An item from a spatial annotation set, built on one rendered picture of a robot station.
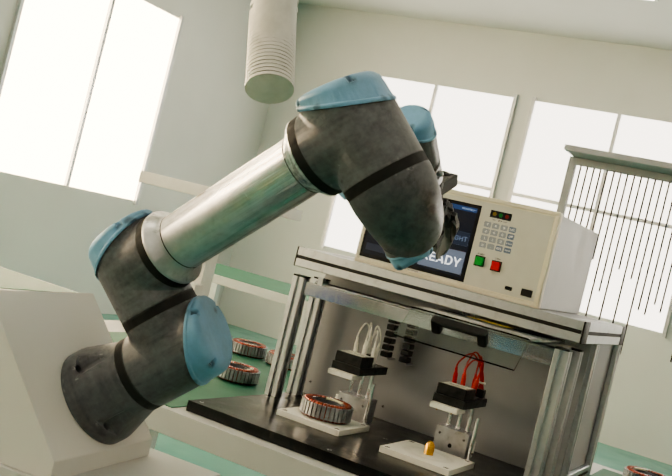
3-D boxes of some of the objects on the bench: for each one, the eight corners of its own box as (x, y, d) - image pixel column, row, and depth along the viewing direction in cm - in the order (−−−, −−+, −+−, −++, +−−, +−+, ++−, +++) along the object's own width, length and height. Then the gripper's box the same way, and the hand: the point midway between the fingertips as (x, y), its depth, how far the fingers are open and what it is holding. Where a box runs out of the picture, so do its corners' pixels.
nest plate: (337, 436, 195) (339, 430, 195) (275, 414, 202) (277, 408, 202) (369, 431, 208) (370, 425, 208) (309, 410, 215) (311, 404, 215)
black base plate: (482, 523, 165) (485, 510, 165) (185, 410, 195) (188, 399, 195) (551, 488, 207) (553, 478, 207) (298, 400, 236) (300, 390, 236)
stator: (335, 427, 198) (339, 409, 198) (289, 410, 203) (293, 393, 203) (358, 423, 207) (362, 406, 207) (314, 407, 213) (318, 391, 213)
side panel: (561, 491, 207) (597, 344, 207) (548, 486, 208) (584, 340, 209) (589, 476, 232) (621, 345, 232) (577, 472, 233) (609, 341, 233)
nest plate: (448, 476, 184) (449, 470, 184) (378, 451, 191) (379, 445, 191) (473, 468, 197) (474, 462, 197) (407, 444, 204) (408, 439, 204)
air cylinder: (362, 424, 214) (368, 400, 214) (333, 414, 217) (339, 390, 217) (372, 423, 218) (377, 399, 218) (343, 413, 222) (349, 389, 222)
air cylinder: (463, 460, 203) (470, 434, 203) (431, 448, 206) (437, 423, 206) (471, 457, 207) (477, 432, 207) (439, 446, 211) (445, 421, 211)
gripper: (387, 195, 171) (405, 273, 186) (434, 206, 167) (448, 284, 182) (408, 163, 176) (423, 241, 191) (453, 172, 172) (466, 252, 187)
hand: (441, 247), depth 187 cm, fingers closed
